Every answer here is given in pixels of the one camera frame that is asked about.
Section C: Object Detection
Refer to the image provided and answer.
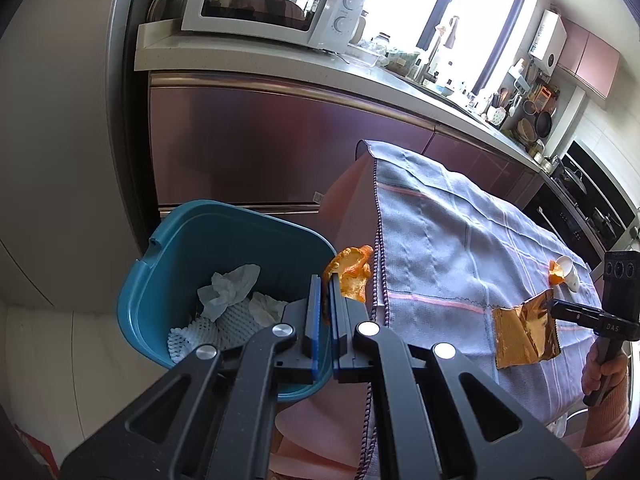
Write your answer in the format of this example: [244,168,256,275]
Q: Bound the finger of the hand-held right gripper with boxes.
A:
[550,299,603,333]

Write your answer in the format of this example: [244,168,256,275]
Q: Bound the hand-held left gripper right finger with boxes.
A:
[327,275,587,480]

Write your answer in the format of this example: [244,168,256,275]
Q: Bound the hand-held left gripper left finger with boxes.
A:
[59,275,326,480]

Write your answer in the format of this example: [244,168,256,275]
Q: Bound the white tissue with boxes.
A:
[249,291,290,327]
[196,264,262,322]

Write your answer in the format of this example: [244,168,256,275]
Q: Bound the gold snack wrapper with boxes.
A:
[492,290,560,370]

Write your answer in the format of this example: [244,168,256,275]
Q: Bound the white foam fruit net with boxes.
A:
[168,302,263,365]

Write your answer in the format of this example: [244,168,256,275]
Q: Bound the blue plastic trash bin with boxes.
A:
[117,200,338,403]

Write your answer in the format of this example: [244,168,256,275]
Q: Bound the person's right forearm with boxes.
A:
[580,377,640,466]

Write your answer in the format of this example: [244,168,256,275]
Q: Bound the person's right hand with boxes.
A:
[580,344,632,402]

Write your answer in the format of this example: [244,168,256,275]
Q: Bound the blue dotted paper cup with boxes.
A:
[555,255,582,292]

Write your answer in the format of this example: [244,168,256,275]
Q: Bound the black built-in oven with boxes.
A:
[522,140,640,273]

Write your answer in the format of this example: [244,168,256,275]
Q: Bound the pink table cover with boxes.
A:
[272,157,386,480]

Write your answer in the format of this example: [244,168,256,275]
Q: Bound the grey checked tablecloth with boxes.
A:
[356,140,603,480]

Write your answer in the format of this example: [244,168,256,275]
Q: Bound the purple lower kitchen cabinets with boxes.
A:
[149,72,551,217]

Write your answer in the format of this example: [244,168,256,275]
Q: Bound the pink upper cabinet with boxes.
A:
[557,17,621,100]

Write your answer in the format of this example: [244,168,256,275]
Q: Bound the white water heater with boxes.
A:
[530,10,569,69]

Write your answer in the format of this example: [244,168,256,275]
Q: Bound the kitchen countertop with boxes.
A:
[134,20,556,176]

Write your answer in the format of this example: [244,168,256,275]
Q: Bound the metal kitchen faucet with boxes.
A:
[417,15,462,83]

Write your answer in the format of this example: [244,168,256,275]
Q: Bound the red box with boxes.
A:
[15,425,59,480]

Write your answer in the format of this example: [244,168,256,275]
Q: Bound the kitchen window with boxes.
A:
[350,0,538,96]

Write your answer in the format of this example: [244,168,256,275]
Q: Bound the grey refrigerator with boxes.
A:
[0,0,163,318]

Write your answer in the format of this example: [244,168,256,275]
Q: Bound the white microwave oven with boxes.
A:
[181,0,369,52]

